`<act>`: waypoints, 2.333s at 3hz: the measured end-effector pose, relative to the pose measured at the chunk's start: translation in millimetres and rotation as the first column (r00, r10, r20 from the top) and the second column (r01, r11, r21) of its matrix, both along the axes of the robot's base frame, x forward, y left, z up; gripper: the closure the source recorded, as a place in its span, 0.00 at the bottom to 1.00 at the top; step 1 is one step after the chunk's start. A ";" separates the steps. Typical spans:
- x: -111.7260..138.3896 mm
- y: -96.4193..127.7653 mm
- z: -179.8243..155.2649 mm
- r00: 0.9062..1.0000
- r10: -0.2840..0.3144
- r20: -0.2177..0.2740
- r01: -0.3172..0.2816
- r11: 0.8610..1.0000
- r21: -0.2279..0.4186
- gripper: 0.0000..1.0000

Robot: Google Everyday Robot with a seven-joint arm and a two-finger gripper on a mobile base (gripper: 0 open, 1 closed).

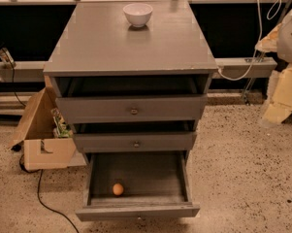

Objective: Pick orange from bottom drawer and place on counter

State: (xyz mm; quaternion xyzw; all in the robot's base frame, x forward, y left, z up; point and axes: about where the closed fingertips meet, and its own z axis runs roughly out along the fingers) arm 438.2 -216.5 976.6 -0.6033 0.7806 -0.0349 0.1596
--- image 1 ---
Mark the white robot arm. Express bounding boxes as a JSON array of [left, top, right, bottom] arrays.
[[255, 10, 292, 127]]

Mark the grey wooden drawer cabinet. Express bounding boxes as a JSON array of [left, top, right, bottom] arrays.
[[43, 0, 219, 160]]

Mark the grey bottom drawer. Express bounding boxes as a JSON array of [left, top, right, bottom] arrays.
[[76, 151, 200, 221]]

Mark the white hanging cable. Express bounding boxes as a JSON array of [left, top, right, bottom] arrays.
[[217, 0, 283, 82]]

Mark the green packet in box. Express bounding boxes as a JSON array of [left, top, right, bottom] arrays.
[[50, 108, 73, 138]]

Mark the black floor cable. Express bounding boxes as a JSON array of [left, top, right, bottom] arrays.
[[18, 153, 81, 233]]

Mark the white ceramic bowl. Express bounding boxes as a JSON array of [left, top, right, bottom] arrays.
[[123, 3, 153, 27]]

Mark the orange fruit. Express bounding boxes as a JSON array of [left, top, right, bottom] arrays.
[[113, 183, 124, 196]]

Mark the grey window ledge rail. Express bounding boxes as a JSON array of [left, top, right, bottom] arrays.
[[0, 57, 277, 83]]

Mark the open cardboard box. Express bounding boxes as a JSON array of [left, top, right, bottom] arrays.
[[8, 76, 86, 171]]

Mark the grey top drawer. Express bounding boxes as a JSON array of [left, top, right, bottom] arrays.
[[56, 76, 207, 124]]

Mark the metal stand pole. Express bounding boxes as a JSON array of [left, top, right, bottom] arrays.
[[241, 0, 292, 105]]

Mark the grey drawer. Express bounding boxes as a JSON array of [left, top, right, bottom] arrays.
[[76, 151, 200, 221], [56, 76, 207, 124], [74, 121, 197, 152]]

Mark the grey middle drawer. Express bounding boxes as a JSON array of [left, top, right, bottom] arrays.
[[74, 121, 197, 152]]

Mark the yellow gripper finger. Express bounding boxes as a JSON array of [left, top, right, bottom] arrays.
[[259, 63, 292, 127], [255, 24, 281, 52]]

